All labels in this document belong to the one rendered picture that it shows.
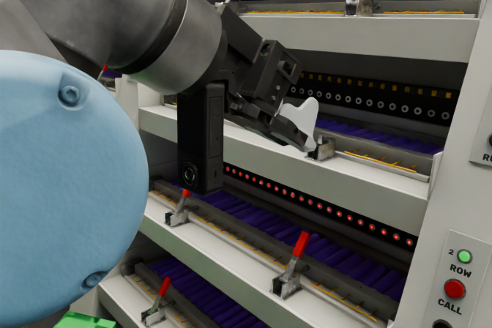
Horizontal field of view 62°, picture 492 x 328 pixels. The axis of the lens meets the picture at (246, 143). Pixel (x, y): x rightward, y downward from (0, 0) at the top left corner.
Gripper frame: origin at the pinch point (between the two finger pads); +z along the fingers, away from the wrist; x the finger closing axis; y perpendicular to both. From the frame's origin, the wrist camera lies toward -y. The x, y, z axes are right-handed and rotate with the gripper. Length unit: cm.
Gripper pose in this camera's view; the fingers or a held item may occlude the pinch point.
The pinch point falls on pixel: (295, 146)
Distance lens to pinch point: 51.1
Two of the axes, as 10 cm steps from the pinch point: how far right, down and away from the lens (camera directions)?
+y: 3.9, -9.2, 0.9
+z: 6.1, 3.3, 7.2
